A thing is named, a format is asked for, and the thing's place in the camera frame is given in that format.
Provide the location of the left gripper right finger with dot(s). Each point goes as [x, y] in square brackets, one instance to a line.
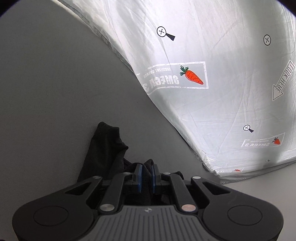
[224, 213]

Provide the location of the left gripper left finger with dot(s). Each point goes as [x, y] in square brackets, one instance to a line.
[70, 214]

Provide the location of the black knit sweater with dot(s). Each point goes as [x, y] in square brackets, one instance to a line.
[106, 155]

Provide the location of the white printed carrot curtain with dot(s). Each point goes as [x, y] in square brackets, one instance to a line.
[221, 72]

